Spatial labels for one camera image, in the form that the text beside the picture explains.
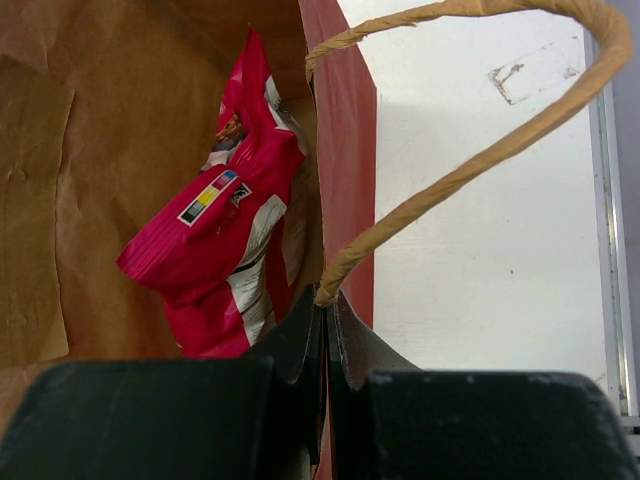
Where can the pink chips bag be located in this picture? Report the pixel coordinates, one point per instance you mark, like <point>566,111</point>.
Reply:
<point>226,252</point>

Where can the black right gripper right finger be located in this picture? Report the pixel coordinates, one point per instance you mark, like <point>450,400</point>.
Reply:
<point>393,420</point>

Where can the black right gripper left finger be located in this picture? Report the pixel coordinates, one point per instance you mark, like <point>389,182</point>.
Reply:
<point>257,416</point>

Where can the red brown paper bag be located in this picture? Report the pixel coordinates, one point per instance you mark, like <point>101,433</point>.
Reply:
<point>142,77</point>

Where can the aluminium mounting rail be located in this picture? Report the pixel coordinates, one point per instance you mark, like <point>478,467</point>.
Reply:
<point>621,383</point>

